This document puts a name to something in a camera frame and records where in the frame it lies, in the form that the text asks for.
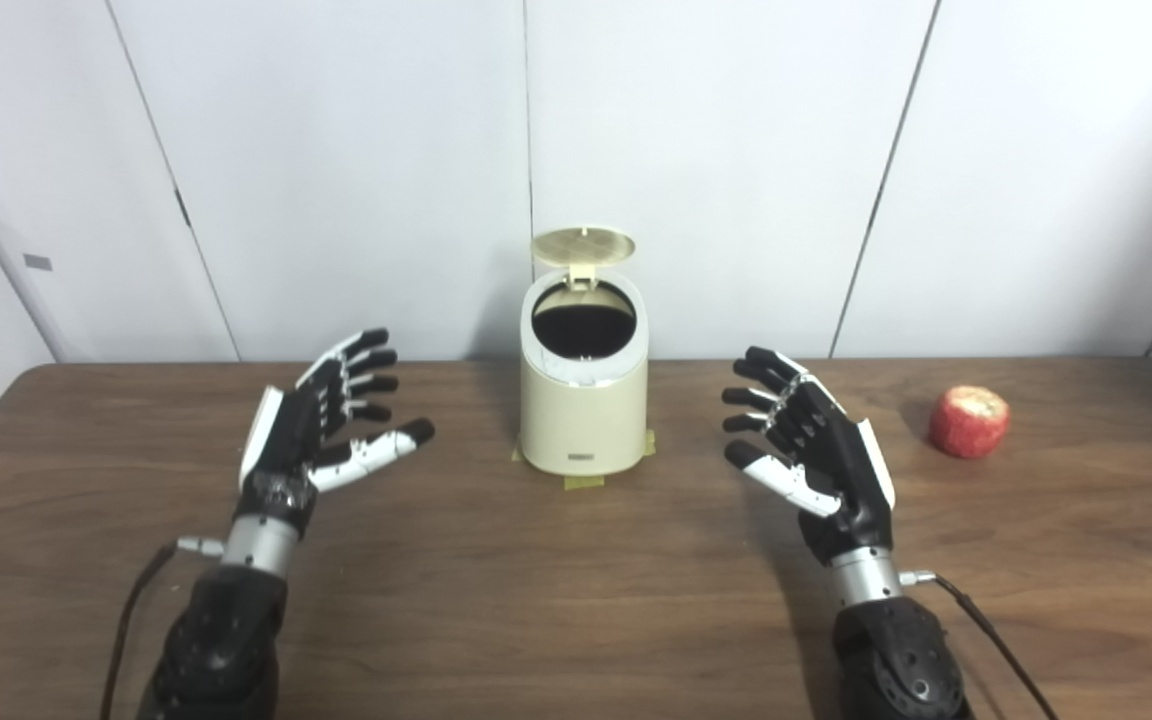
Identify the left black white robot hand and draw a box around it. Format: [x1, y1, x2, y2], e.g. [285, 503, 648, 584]
[238, 328, 436, 541]

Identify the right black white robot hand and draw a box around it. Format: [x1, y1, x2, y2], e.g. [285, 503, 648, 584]
[721, 346, 897, 566]

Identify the red apple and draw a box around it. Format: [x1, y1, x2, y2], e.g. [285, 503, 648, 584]
[928, 386, 1011, 460]

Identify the cream-colored bin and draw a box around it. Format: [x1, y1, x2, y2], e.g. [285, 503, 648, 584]
[519, 270, 650, 477]

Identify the cream round bin lid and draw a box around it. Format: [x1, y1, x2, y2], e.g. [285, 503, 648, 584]
[531, 227, 636, 291]

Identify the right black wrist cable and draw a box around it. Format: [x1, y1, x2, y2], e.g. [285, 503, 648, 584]
[899, 570, 1059, 720]

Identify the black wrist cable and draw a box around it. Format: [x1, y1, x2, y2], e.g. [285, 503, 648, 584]
[99, 537, 227, 720]
[899, 570, 1059, 720]

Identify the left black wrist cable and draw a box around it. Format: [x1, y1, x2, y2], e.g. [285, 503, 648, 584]
[99, 537, 227, 720]

